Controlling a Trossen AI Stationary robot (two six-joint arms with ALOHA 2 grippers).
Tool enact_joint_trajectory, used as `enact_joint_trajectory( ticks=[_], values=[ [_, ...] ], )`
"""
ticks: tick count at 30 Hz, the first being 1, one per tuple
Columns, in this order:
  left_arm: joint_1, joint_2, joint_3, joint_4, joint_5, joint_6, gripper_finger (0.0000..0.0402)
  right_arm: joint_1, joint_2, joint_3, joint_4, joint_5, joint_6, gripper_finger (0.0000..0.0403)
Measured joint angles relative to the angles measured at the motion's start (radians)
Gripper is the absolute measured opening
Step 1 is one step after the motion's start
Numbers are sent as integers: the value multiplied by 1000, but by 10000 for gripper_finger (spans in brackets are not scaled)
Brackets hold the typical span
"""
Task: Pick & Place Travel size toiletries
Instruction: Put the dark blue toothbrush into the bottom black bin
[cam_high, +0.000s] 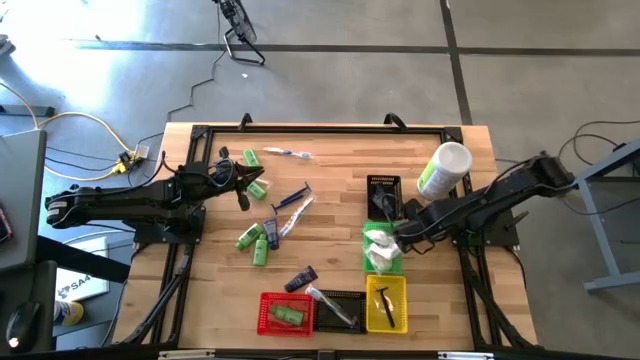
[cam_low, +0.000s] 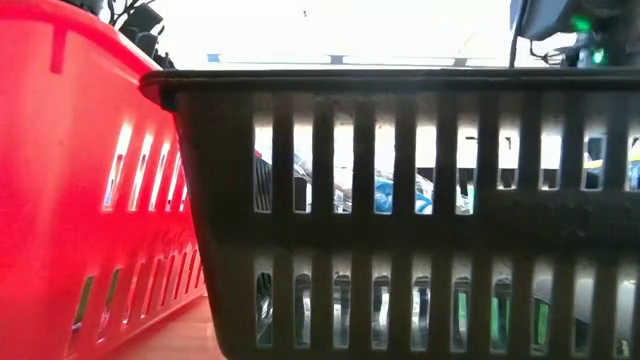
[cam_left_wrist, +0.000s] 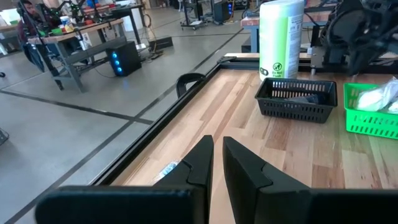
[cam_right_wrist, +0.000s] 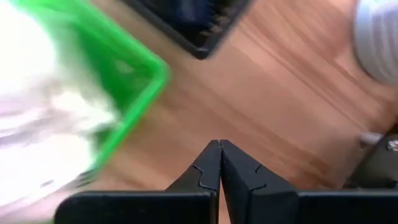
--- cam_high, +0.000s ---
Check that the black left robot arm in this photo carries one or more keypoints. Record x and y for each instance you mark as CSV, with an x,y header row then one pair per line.
x,y
125,205

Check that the black desk beam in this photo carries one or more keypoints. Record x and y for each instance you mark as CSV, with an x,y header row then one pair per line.
x,y
85,260

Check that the red plastic basket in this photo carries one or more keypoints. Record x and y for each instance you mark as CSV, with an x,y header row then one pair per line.
x,y
267,300

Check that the cotton swab plastic bag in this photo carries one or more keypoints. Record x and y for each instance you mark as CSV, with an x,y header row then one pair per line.
x,y
379,262
378,235

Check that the dark desk surface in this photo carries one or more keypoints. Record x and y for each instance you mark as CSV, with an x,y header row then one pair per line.
x,y
20,280

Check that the yellow white object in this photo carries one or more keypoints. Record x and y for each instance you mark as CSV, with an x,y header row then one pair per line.
x,y
70,312

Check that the black floor fan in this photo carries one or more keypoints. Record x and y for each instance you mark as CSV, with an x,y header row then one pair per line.
x,y
242,25

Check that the grey desk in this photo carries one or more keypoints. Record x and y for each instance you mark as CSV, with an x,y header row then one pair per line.
x,y
20,190

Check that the silver metal bracket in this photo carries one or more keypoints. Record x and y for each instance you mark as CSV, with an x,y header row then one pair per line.
x,y
186,354
465,355

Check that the wrapped pink toothbrush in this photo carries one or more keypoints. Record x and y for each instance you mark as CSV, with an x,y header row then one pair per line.
x,y
265,182

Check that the white cotton ball bag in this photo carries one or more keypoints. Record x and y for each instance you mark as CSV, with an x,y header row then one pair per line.
x,y
392,250

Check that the grey floor object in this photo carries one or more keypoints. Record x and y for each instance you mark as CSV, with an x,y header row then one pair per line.
x,y
6,47

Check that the black plastic basket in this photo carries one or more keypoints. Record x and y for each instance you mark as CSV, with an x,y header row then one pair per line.
x,y
330,322
372,180

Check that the yellow plastic basket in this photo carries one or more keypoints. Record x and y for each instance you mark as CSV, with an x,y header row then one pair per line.
x,y
372,320

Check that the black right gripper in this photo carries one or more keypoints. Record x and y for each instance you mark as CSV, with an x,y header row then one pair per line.
x,y
417,225

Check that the yellow plug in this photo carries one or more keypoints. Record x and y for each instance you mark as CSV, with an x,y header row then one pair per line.
x,y
120,167

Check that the black computer mouse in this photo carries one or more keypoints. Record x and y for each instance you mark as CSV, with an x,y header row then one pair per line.
x,y
22,325

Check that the blue disposable razor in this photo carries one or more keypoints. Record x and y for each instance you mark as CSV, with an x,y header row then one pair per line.
x,y
285,204
386,307
301,191

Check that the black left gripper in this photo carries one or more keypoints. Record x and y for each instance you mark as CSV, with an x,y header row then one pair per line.
x,y
215,176

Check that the dark blue lotion tube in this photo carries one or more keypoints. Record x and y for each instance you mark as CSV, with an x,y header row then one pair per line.
x,y
389,206
301,278
271,233
378,192

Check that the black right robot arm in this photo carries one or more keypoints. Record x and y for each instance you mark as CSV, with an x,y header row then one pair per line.
x,y
500,200

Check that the blue white toothbrush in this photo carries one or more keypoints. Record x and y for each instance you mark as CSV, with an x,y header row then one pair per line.
x,y
287,152
297,216
332,306

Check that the dark phone pink edge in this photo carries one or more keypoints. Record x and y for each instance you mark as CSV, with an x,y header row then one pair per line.
x,y
4,225

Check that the black floor bar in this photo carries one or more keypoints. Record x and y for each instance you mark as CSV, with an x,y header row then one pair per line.
x,y
27,111

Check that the white green wipes canister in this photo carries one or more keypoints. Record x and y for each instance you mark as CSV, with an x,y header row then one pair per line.
x,y
445,167

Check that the grey metal table frame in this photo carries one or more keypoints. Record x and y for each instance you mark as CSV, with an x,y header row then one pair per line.
x,y
600,225

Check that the grey outlet box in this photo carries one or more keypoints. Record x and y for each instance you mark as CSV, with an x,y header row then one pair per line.
x,y
141,151

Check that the green plastic basket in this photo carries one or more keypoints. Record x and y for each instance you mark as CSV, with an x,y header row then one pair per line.
x,y
367,267

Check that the white printed box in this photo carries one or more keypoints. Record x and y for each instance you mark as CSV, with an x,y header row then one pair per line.
x,y
75,287

